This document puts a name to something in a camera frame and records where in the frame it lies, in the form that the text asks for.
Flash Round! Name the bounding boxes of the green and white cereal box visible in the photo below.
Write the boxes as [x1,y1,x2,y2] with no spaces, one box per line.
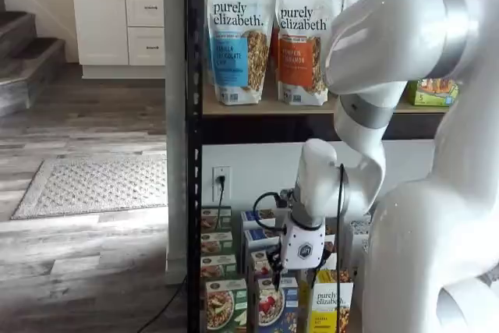
[200,231,234,258]
[200,205,233,233]
[200,253,238,282]
[204,278,248,331]

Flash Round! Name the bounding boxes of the white speckled box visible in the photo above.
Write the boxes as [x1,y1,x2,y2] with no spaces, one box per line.
[348,214,372,272]

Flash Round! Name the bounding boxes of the black plug with cord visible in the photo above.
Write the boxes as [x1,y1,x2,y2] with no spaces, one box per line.
[215,174,228,232]

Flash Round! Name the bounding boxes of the grey wooden stairs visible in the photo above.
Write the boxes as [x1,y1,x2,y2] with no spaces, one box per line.
[0,0,68,118]

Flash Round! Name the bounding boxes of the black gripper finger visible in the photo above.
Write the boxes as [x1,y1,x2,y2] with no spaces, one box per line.
[311,246,331,287]
[267,246,285,292]

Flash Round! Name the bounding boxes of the black metal shelving rack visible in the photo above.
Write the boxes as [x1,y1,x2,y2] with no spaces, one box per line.
[184,0,469,333]

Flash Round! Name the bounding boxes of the black floor cable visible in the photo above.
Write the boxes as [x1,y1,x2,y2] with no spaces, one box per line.
[136,273,189,333]

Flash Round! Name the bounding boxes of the white wall outlet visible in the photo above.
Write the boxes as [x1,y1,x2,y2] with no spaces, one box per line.
[211,165,232,203]

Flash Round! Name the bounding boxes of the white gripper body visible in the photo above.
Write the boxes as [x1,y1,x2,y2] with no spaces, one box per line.
[280,219,327,272]

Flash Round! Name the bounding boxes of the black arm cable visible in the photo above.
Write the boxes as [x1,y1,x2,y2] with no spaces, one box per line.
[334,162,347,333]

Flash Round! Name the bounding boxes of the yellow and white granola box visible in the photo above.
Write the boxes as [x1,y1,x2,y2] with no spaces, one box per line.
[309,267,356,333]

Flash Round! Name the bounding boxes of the green snack box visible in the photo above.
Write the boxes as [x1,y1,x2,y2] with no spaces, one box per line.
[406,77,461,108]

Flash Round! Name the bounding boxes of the white kitchen cabinet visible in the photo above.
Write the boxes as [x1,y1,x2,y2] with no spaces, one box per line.
[70,0,166,80]

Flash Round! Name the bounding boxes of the orange label granola bag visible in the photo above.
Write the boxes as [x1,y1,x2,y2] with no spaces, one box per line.
[274,0,345,108]

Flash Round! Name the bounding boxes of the grey patterned rug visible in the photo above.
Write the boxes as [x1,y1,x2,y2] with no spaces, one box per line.
[10,157,169,221]

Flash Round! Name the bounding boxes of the black looped camera cable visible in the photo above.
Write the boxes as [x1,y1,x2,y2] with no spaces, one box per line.
[252,191,289,237]

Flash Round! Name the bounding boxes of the blue label granola bag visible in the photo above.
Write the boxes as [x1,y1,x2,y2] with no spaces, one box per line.
[206,0,279,108]

